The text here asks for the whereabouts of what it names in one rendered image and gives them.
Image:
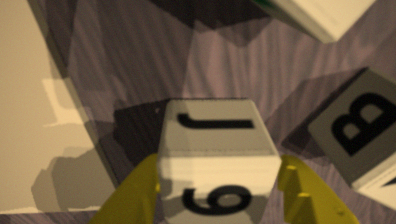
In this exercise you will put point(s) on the cream letter block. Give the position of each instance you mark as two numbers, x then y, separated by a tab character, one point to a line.
323	20
216	162
357	132

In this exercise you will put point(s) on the beige flat mat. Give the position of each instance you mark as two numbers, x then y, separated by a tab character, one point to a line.
50	157

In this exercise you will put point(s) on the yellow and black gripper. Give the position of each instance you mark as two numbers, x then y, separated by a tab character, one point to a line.
307	198

